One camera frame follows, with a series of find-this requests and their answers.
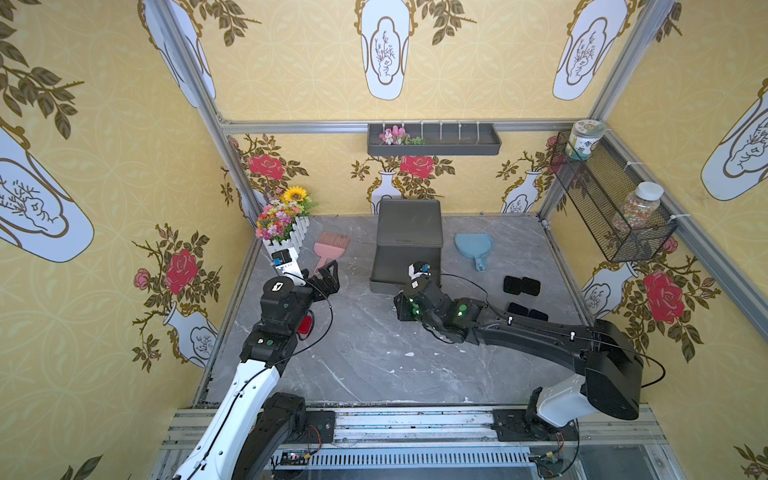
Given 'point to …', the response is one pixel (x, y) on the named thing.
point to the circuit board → (291, 459)
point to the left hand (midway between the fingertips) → (311, 266)
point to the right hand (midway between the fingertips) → (401, 293)
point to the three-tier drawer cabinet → (409, 231)
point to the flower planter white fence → (283, 222)
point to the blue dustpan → (475, 246)
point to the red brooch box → (306, 325)
